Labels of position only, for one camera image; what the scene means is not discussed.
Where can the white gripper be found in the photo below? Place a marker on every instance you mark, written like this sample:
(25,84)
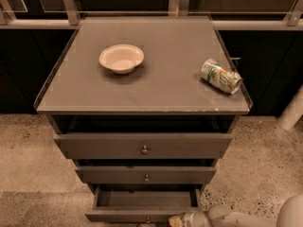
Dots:
(193,219)

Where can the grey bottom drawer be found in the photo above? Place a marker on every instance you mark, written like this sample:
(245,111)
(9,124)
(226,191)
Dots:
(143,206)

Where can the grey drawer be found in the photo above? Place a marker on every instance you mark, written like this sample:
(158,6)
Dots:
(146,174)
(143,206)
(139,146)

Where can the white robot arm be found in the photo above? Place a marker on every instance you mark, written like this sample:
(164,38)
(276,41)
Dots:
(290,215)

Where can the grey top drawer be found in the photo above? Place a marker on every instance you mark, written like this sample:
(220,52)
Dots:
(139,146)

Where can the grey middle drawer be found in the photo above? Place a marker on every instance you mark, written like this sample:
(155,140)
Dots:
(146,174)

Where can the grey drawer cabinet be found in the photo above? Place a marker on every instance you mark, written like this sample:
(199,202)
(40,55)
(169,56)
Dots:
(163,94)

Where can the green white soda can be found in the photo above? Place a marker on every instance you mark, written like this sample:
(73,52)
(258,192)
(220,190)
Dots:
(225,80)

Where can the white paper bowl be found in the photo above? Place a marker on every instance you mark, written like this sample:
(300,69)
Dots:
(121,58)

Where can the metal glass railing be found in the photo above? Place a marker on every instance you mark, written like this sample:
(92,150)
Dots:
(224,14)

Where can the white cylindrical post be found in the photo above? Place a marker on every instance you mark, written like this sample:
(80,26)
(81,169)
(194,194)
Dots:
(293,112)

